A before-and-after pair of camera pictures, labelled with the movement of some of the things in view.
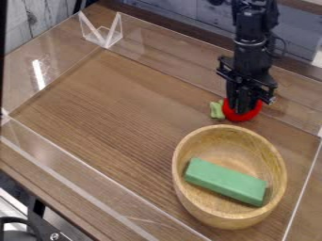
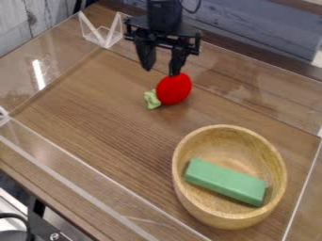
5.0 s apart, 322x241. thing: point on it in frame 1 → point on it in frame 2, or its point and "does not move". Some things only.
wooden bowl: x=241 y=149 does not move
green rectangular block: x=225 y=181 does not move
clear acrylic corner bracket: x=102 y=36 does not move
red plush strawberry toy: x=239 y=117 → x=174 y=88
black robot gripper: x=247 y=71 → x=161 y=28
